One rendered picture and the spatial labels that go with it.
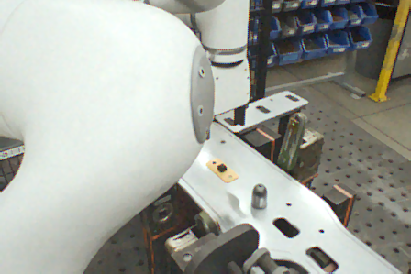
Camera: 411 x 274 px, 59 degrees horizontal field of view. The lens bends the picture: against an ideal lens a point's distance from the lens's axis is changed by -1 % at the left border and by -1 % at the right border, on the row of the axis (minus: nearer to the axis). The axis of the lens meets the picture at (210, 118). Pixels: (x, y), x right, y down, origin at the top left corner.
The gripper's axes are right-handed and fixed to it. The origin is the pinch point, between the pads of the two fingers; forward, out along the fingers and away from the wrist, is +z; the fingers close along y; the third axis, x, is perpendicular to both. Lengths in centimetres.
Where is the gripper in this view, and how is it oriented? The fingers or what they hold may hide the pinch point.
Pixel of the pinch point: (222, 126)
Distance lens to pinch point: 76.9
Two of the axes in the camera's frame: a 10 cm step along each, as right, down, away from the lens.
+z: 0.0, 8.5, 5.2
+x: -5.8, -4.3, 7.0
